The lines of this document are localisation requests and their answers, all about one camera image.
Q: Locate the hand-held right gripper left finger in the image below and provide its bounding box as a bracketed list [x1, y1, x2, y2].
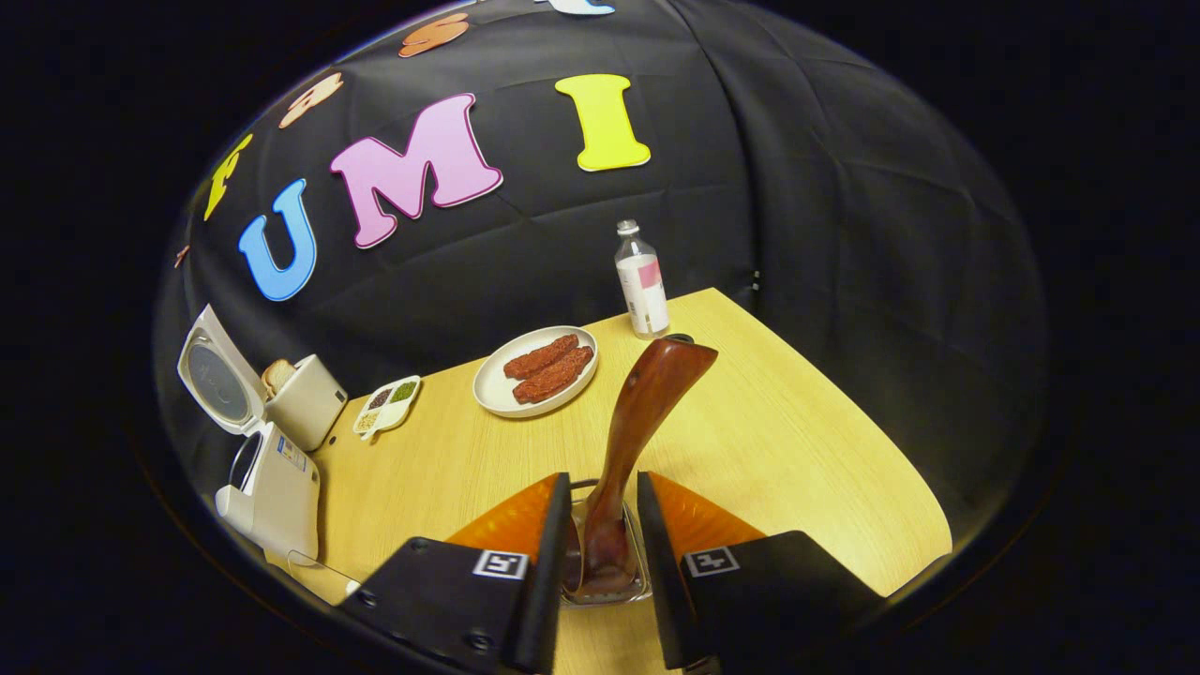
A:
[339, 472, 573, 674]

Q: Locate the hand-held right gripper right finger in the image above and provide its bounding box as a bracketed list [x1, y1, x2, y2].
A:
[637, 471, 887, 671]

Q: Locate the metal wire chopstick holder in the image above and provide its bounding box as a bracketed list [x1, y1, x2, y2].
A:
[561, 478, 653, 606]

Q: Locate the brown wooden spoon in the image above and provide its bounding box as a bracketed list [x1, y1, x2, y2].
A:
[579, 337, 719, 593]

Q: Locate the white rice cooker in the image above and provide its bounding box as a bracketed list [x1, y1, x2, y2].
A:
[178, 305, 322, 565]

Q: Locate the white round plate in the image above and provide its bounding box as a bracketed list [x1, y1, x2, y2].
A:
[472, 325, 599, 418]

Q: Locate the red sausage piece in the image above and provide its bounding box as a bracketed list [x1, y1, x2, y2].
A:
[512, 346, 594, 405]
[503, 334, 580, 380]

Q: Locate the white divided grain dish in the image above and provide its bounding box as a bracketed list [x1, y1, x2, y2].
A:
[352, 375, 423, 442]

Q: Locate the clear bottle with pink label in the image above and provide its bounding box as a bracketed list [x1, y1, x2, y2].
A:
[615, 219, 670, 339]

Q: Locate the white toaster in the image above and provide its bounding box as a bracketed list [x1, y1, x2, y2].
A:
[265, 354, 349, 453]

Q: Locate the black backdrop cloth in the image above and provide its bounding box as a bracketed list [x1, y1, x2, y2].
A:
[155, 0, 1049, 526]

